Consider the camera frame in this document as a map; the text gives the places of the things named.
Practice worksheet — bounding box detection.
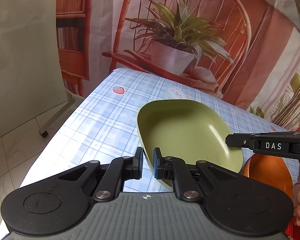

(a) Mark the printed room backdrop cloth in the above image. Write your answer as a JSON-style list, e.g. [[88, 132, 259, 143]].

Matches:
[[56, 0, 300, 131]]

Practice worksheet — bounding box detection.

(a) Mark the white board stand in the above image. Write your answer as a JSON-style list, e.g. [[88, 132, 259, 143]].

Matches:
[[38, 89, 75, 138]]

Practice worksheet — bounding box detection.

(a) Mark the green dish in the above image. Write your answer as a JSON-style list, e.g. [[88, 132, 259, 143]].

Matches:
[[136, 99, 243, 173]]

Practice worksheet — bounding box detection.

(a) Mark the orange dish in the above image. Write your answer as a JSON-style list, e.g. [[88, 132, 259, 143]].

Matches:
[[243, 153, 293, 199]]

